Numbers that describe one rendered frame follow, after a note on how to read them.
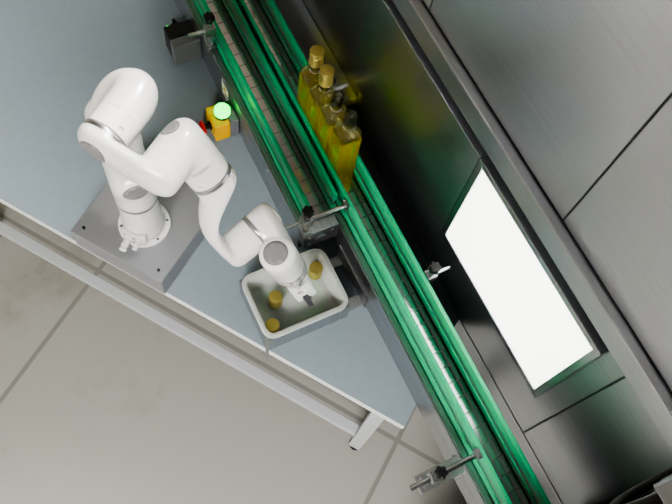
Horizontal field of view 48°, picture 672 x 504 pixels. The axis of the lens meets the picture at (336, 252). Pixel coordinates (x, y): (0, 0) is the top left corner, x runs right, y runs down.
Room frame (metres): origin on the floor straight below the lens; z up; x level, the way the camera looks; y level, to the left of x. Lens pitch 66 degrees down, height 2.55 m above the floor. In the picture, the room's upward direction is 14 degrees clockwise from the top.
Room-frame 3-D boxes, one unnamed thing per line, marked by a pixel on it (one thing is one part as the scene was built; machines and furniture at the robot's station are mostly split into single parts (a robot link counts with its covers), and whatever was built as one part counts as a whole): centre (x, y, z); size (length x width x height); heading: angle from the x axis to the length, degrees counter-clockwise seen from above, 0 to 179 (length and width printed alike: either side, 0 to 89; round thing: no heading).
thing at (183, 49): (1.30, 0.57, 0.79); 0.08 x 0.08 x 0.08; 39
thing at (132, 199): (0.72, 0.48, 1.07); 0.13 x 0.10 x 0.16; 36
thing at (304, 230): (0.79, 0.07, 0.95); 0.17 x 0.03 x 0.12; 129
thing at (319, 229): (0.81, 0.05, 0.85); 0.09 x 0.04 x 0.07; 129
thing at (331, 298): (0.64, 0.07, 0.80); 0.22 x 0.17 x 0.09; 129
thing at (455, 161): (0.85, -0.22, 1.15); 0.90 x 0.03 x 0.34; 39
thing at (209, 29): (1.23, 0.48, 0.94); 0.07 x 0.04 x 0.13; 129
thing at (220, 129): (1.09, 0.39, 0.79); 0.07 x 0.07 x 0.07; 39
